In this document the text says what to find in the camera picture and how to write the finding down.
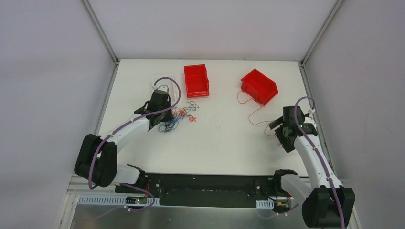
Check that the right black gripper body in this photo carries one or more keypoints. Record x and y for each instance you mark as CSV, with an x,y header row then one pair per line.
x,y
281,133

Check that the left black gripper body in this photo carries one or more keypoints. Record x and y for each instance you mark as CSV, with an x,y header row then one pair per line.
x,y
163,115

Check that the red bin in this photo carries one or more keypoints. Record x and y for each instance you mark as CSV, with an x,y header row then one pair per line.
x,y
261,88
196,81

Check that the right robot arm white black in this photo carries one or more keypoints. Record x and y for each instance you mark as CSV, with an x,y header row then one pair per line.
x,y
325,203

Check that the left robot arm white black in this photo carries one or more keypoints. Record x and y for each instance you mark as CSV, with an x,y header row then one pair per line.
x,y
97,158

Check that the clear plastic bin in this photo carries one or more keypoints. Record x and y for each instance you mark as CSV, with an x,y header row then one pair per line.
x,y
173,91

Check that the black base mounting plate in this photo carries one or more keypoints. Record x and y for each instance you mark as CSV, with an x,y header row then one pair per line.
x,y
219,191

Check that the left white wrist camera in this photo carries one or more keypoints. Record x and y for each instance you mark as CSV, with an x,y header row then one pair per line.
x,y
161,89

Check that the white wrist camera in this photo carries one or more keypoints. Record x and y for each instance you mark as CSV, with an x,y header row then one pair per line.
x,y
309,116
161,89

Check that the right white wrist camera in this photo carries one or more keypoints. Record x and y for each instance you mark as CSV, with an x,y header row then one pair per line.
x,y
309,116

